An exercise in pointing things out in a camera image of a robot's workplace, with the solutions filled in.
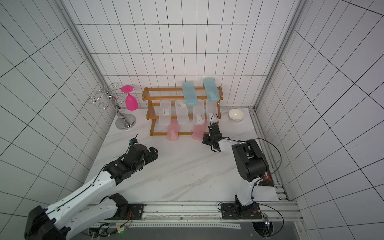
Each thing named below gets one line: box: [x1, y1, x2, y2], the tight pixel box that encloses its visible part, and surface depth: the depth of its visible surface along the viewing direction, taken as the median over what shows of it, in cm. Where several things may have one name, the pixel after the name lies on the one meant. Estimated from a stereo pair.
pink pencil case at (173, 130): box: [167, 119, 180, 141], surface depth 101 cm
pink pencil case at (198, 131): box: [191, 118, 207, 141], surface depth 102 cm
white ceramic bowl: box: [228, 108, 245, 121], surface depth 113 cm
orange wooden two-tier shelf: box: [142, 86, 224, 136], surface depth 97 cm
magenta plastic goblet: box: [121, 85, 139, 111], surface depth 101 cm
